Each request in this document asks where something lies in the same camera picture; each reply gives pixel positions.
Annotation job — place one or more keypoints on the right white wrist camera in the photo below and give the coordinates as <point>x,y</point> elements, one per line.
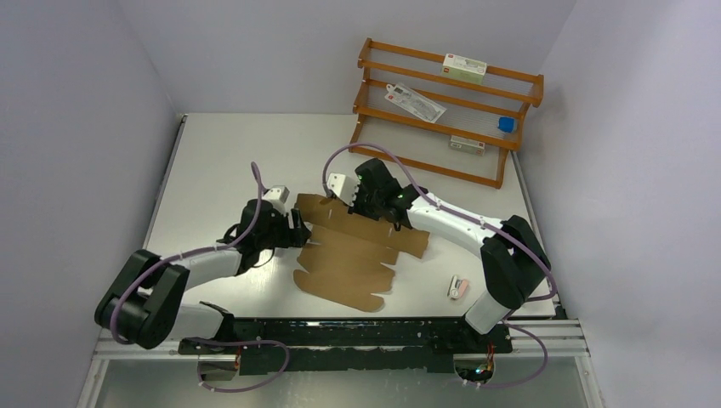
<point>344,187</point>

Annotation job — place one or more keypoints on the clear plastic packet with label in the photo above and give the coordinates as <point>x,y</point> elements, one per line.
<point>414,103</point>

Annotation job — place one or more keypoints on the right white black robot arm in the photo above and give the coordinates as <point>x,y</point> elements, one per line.
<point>513,261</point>

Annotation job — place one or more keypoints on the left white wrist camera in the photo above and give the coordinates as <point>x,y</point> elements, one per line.
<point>277,196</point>

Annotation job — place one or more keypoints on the small pink white stapler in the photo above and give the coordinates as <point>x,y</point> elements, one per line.
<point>457,287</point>

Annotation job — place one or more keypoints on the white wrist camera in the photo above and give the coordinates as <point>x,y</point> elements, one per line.
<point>344,187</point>
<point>277,196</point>

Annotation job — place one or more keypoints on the white green box top shelf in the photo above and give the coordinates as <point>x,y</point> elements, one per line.
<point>463,69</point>

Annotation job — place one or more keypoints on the brown cardboard box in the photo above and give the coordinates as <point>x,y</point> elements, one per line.
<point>348,258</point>

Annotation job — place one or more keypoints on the blue cap bottle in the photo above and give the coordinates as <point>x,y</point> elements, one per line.
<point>507,124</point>

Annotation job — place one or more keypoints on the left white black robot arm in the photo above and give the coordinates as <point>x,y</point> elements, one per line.
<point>144,304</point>

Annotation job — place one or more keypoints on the orange wooden shelf rack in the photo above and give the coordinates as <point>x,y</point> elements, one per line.
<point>472,112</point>

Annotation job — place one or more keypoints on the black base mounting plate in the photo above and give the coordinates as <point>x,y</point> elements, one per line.
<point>429,343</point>

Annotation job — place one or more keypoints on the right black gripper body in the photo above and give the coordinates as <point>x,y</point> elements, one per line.
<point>366,205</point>

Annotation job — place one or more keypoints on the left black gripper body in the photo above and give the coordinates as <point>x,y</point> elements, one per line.
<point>278,234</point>

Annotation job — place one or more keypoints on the small white box lower shelf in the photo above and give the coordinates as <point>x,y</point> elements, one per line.
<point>465,145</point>

